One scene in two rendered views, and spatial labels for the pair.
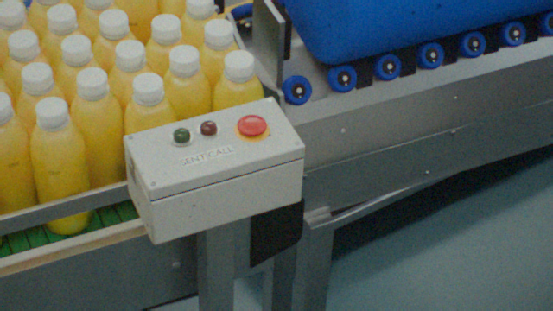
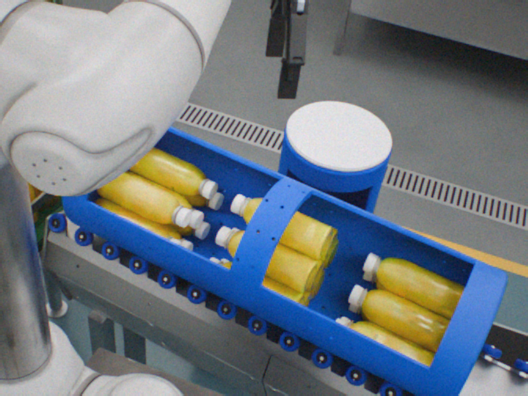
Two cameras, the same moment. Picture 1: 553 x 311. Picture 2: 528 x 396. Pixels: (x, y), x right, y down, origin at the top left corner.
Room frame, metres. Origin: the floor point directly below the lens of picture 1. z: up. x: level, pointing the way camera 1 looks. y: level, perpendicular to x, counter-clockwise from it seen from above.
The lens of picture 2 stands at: (0.83, -1.12, 2.18)
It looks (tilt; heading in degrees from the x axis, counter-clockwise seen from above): 44 degrees down; 48
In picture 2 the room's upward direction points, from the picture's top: 8 degrees clockwise
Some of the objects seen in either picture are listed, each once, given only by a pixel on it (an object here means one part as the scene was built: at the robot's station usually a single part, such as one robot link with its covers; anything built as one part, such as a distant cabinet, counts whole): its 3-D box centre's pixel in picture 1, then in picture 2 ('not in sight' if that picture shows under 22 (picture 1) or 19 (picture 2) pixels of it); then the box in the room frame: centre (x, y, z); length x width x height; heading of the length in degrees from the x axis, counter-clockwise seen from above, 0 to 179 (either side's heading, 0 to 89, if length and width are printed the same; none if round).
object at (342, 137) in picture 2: not in sight; (339, 134); (1.93, -0.17, 1.03); 0.28 x 0.28 x 0.01
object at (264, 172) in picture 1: (214, 168); not in sight; (0.95, 0.08, 1.05); 0.20 x 0.10 x 0.10; 115
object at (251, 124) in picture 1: (251, 126); not in sight; (0.97, 0.03, 1.11); 0.04 x 0.04 x 0.01
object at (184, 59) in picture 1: (184, 60); not in sight; (1.10, 0.13, 1.09); 0.04 x 0.04 x 0.02
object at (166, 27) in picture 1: (166, 28); not in sight; (1.17, 0.16, 1.09); 0.04 x 0.04 x 0.02
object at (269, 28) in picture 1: (272, 34); not in sight; (1.30, 0.01, 0.99); 0.10 x 0.02 x 0.12; 25
